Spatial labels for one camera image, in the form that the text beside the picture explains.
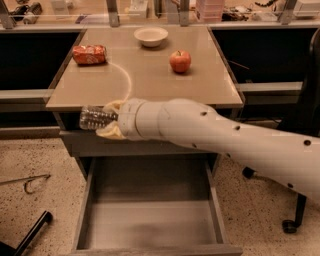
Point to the crushed orange soda can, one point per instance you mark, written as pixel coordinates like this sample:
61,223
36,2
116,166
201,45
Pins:
89,54

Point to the white ceramic bowl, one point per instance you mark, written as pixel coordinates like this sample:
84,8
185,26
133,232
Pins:
151,36

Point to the black chair leg left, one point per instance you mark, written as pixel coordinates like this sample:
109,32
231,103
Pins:
6,250

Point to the closed top drawer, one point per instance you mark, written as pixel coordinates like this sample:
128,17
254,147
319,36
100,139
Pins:
80,143

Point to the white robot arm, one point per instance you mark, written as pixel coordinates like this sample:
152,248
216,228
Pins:
287,158

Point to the red apple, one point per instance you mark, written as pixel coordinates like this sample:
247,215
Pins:
180,61

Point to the pink plastic container stack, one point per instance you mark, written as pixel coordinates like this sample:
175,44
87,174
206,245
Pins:
209,11

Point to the metal hook tool on floor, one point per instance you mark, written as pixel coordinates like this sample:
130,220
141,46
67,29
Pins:
30,184

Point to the grey drawer cabinet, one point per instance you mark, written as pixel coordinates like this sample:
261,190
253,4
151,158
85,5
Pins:
135,71

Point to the black office chair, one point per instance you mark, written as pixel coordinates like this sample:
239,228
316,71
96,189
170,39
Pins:
304,118

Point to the open middle drawer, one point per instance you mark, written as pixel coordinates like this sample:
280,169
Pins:
151,206

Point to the clear plastic water bottle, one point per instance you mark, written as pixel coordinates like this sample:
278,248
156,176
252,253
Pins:
93,118

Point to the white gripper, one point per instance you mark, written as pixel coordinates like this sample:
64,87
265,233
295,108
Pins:
128,118

